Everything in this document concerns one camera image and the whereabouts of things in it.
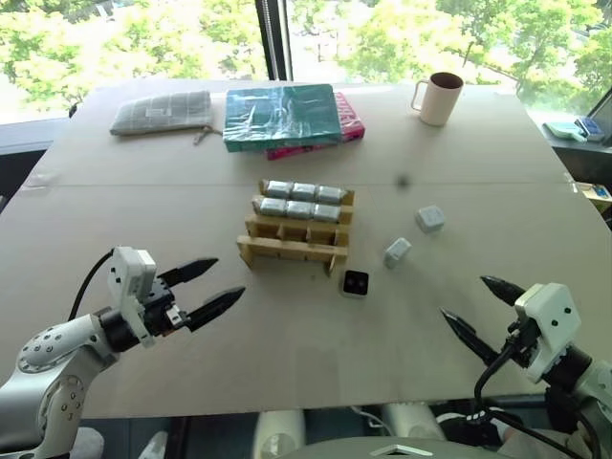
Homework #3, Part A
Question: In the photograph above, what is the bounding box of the grey robot torso plate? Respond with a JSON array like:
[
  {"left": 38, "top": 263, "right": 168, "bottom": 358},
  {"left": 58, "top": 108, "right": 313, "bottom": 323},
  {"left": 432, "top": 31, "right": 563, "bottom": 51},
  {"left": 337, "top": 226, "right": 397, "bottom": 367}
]
[{"left": 285, "top": 432, "right": 499, "bottom": 459}]

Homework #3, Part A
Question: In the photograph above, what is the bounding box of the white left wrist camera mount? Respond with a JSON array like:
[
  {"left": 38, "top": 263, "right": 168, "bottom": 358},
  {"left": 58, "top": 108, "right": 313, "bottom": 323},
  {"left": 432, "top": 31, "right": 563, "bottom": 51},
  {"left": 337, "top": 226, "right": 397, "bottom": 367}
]
[{"left": 105, "top": 246, "right": 158, "bottom": 348}]

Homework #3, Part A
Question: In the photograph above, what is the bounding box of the dark rounded shape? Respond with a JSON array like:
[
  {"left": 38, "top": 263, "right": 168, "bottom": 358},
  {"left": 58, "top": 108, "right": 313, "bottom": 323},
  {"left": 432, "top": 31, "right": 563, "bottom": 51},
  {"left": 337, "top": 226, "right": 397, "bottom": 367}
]
[{"left": 433, "top": 407, "right": 509, "bottom": 451}]

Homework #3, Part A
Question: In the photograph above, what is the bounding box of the white and blue carton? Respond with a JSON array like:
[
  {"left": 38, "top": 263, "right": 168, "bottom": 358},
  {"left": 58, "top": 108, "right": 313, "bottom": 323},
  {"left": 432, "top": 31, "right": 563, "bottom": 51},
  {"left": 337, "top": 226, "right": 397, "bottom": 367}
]
[{"left": 579, "top": 181, "right": 612, "bottom": 203}]

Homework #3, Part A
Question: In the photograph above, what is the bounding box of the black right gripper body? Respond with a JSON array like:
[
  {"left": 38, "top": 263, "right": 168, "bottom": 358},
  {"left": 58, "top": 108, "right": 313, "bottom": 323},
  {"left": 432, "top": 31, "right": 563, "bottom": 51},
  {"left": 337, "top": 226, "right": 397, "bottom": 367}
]
[{"left": 501, "top": 318, "right": 542, "bottom": 370}]

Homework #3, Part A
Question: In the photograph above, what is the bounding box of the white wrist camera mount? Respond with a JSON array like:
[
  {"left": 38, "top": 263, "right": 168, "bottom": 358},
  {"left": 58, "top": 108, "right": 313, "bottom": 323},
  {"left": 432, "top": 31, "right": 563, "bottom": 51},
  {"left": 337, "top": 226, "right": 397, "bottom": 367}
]
[
  {"left": 513, "top": 282, "right": 582, "bottom": 384},
  {"left": 105, "top": 246, "right": 158, "bottom": 348}
]

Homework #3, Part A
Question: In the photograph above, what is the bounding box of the wooden rack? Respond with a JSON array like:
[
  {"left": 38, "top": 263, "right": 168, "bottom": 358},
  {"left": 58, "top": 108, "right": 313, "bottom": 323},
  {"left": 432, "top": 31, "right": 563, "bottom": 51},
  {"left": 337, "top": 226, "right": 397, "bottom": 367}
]
[{"left": 235, "top": 178, "right": 357, "bottom": 277}]

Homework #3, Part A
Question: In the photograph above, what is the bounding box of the black cube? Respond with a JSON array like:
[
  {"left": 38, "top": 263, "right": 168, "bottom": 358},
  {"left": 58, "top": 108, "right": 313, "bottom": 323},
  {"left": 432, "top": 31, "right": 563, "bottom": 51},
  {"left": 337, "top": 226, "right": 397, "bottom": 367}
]
[{"left": 339, "top": 270, "right": 372, "bottom": 300}]

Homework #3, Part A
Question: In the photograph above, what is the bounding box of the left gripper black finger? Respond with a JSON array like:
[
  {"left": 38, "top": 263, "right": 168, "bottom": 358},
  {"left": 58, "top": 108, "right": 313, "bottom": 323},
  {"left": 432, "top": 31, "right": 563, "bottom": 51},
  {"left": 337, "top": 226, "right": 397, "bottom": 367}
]
[
  {"left": 159, "top": 257, "right": 221, "bottom": 289},
  {"left": 183, "top": 285, "right": 248, "bottom": 333}
]

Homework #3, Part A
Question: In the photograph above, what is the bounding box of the dark window frame post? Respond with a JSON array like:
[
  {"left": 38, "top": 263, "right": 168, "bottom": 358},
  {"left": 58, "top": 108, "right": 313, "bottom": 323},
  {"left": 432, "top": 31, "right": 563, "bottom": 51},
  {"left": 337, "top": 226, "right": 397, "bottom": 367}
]
[{"left": 254, "top": 0, "right": 295, "bottom": 82}]

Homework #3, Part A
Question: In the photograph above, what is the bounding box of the pink book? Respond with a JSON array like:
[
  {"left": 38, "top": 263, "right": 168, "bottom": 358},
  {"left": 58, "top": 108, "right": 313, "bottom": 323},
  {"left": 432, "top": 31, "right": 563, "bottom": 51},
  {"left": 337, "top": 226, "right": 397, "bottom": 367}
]
[{"left": 266, "top": 91, "right": 367, "bottom": 162}]

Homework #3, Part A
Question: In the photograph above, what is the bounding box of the grey checked fabric pouch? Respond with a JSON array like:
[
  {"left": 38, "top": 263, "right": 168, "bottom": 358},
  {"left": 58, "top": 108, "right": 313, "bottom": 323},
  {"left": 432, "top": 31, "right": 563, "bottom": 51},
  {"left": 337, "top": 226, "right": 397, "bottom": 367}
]
[{"left": 109, "top": 90, "right": 224, "bottom": 147}]

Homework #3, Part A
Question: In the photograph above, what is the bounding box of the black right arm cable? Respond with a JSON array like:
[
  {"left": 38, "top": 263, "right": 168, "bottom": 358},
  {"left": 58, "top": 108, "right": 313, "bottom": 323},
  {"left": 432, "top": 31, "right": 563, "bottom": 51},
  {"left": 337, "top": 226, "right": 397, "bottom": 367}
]
[{"left": 472, "top": 334, "right": 601, "bottom": 459}]

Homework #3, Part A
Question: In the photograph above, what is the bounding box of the beige mug with handle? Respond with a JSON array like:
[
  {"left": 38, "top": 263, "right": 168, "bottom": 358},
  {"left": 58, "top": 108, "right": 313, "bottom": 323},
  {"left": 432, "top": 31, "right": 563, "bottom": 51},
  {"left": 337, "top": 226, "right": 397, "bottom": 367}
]
[{"left": 409, "top": 72, "right": 466, "bottom": 128}]

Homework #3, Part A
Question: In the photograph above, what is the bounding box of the white rounded leg shape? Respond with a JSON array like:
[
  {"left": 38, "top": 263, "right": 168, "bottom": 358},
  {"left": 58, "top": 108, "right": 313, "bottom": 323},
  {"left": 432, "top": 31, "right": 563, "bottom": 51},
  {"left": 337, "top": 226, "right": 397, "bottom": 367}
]
[
  {"left": 381, "top": 401, "right": 447, "bottom": 459},
  {"left": 251, "top": 407, "right": 308, "bottom": 459}
]

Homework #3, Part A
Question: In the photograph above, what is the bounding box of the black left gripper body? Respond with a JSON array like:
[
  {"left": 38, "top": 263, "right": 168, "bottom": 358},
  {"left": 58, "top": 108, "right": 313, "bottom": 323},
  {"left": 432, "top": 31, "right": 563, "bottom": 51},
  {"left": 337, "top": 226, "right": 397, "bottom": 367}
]
[{"left": 142, "top": 277, "right": 190, "bottom": 337}]

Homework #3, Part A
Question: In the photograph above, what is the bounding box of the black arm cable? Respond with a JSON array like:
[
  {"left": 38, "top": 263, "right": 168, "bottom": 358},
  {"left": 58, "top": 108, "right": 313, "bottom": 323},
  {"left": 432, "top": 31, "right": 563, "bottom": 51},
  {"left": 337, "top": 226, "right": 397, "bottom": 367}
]
[
  {"left": 472, "top": 334, "right": 601, "bottom": 459},
  {"left": 68, "top": 251, "right": 117, "bottom": 322}
]

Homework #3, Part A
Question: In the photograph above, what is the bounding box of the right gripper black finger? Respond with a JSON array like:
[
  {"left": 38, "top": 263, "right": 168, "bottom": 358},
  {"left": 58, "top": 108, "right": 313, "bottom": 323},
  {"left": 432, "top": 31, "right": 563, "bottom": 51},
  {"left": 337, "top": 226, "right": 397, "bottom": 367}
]
[
  {"left": 479, "top": 274, "right": 528, "bottom": 308},
  {"left": 440, "top": 308, "right": 504, "bottom": 367}
]

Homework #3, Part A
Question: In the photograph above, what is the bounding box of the teal plastic-wrapped book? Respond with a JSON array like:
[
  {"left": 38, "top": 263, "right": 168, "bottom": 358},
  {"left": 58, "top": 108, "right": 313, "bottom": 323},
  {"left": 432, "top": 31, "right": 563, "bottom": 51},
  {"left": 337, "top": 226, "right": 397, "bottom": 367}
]
[{"left": 221, "top": 83, "right": 343, "bottom": 155}]

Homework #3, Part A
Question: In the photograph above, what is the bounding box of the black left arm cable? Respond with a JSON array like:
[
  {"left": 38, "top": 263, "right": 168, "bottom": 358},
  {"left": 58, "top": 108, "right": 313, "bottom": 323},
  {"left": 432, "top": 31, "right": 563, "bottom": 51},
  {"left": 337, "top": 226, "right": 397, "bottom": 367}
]
[{"left": 68, "top": 251, "right": 117, "bottom": 322}]

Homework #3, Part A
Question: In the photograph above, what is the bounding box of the dark side shelf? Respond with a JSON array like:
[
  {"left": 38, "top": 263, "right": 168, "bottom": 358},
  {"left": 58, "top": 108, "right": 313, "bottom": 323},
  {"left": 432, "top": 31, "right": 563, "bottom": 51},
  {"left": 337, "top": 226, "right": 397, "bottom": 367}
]
[{"left": 544, "top": 134, "right": 612, "bottom": 186}]

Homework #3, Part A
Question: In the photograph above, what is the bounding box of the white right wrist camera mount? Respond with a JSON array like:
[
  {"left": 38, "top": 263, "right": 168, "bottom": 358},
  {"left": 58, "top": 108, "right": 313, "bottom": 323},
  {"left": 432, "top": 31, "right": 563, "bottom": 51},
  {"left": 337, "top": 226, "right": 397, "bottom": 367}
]
[{"left": 513, "top": 282, "right": 582, "bottom": 384}]

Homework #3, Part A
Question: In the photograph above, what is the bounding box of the light green plastic tray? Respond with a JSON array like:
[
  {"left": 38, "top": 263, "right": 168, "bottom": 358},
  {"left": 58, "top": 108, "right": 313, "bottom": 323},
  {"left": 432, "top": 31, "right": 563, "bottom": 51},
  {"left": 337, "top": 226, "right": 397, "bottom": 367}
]
[{"left": 541, "top": 120, "right": 588, "bottom": 142}]

